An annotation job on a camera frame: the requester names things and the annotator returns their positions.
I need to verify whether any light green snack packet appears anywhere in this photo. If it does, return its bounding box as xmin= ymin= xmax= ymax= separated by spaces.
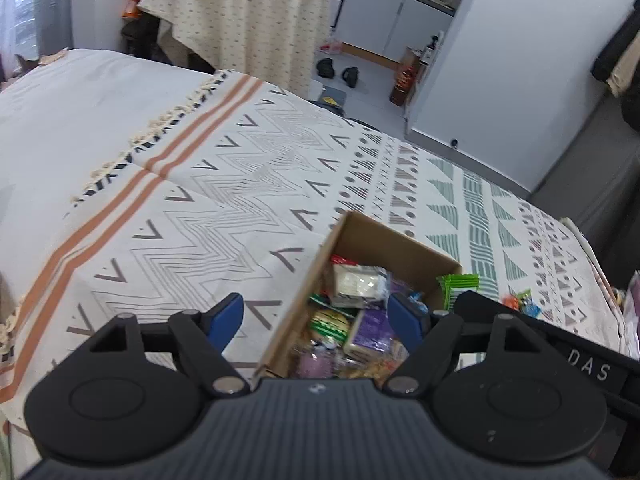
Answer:
xmin=436 ymin=273 xmax=481 ymax=311

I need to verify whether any brown bottle on floor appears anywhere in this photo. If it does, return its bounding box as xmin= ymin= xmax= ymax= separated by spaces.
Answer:
xmin=390 ymin=46 xmax=426 ymax=107

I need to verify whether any clear cookie snack packet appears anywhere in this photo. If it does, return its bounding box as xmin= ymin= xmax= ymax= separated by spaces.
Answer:
xmin=340 ymin=345 xmax=408 ymax=380

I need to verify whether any table with dotted tablecloth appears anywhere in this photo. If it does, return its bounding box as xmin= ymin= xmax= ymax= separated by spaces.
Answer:
xmin=137 ymin=0 xmax=332 ymax=96

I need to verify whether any lilac cloth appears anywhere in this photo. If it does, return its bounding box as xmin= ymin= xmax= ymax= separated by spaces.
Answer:
xmin=612 ymin=270 xmax=640 ymax=356

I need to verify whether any cookie packet with green label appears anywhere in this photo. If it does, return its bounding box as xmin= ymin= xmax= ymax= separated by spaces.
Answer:
xmin=307 ymin=305 xmax=356 ymax=346

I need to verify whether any dark jacket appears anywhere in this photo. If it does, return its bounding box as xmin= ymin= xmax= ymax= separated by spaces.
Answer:
xmin=591 ymin=5 xmax=640 ymax=126

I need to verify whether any purple and white snack packet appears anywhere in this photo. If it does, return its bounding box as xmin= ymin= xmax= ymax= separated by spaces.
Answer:
xmin=345 ymin=307 xmax=401 ymax=356

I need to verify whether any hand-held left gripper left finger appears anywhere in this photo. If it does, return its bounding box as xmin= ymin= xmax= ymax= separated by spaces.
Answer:
xmin=87 ymin=292 xmax=251 ymax=397

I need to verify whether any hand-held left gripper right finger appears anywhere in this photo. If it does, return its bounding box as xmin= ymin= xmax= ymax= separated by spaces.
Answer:
xmin=382 ymin=292 xmax=538 ymax=397

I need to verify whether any dark floor mat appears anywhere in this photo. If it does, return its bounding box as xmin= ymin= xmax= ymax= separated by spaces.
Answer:
xmin=310 ymin=80 xmax=351 ymax=111

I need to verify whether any white radiator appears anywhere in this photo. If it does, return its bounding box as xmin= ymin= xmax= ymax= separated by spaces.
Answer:
xmin=34 ymin=0 xmax=75 ymax=58

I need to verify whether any patterned blanket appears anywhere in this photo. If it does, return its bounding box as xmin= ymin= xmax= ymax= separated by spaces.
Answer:
xmin=0 ymin=70 xmax=626 ymax=480

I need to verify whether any pink snack packet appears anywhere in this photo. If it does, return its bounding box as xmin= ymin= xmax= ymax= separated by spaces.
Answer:
xmin=292 ymin=347 xmax=341 ymax=380

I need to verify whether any cardboard box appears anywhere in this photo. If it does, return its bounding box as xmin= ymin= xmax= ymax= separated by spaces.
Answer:
xmin=252 ymin=210 xmax=463 ymax=381

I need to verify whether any black chair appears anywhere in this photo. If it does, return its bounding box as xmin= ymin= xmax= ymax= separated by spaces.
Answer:
xmin=120 ymin=0 xmax=166 ymax=56

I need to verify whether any white cabinet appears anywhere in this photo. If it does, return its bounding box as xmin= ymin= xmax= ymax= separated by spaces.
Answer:
xmin=330 ymin=0 xmax=456 ymax=61

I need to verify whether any grey and white wafer packet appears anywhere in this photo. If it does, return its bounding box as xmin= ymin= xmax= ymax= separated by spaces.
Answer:
xmin=327 ymin=262 xmax=391 ymax=308

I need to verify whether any white bedsheet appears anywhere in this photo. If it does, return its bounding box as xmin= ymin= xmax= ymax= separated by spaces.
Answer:
xmin=0 ymin=47 xmax=221 ymax=311

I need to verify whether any green and blue snack packet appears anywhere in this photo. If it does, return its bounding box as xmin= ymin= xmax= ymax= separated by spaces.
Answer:
xmin=515 ymin=289 xmax=543 ymax=317

